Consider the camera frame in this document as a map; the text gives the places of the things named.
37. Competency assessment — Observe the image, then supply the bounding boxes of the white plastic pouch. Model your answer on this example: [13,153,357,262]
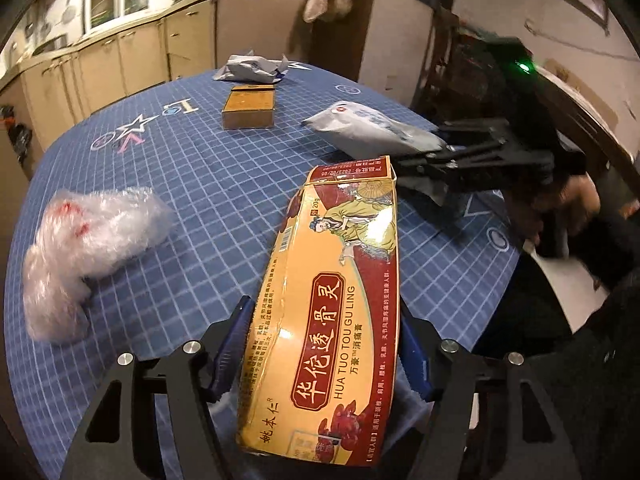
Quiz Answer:
[301,101,451,207]

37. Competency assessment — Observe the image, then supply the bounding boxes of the crumpled grey foil wrapper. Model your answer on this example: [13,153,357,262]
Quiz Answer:
[212,52,294,85]

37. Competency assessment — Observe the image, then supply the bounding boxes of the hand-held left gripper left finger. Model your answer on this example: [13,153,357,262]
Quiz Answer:
[60,295,254,480]

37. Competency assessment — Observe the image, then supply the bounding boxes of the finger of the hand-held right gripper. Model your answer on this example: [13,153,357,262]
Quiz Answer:
[436,116,517,154]
[394,151,552,195]

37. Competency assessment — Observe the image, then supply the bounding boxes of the black red bag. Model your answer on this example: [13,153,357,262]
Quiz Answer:
[0,104,34,162]

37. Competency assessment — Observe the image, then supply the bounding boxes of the long yellow red box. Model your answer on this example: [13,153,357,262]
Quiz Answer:
[235,161,402,469]

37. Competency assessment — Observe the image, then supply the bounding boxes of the blue grid mat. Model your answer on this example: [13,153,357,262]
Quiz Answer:
[4,62,524,480]

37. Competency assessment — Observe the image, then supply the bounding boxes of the wooden chair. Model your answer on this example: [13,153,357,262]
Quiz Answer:
[410,9,501,117]

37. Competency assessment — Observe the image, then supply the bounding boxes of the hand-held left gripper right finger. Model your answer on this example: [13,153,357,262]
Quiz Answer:
[397,305,582,480]

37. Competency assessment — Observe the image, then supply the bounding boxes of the person's right hand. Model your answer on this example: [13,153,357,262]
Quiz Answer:
[517,176,602,261]

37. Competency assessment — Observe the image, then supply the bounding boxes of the crumpled clear plastic wrap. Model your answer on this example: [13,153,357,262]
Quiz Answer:
[22,186,177,344]

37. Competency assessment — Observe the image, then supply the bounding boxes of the orange cardboard box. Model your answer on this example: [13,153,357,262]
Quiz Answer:
[221,85,276,131]

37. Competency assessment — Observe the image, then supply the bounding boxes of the beige kitchen cabinets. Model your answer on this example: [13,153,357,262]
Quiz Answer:
[0,0,322,128]

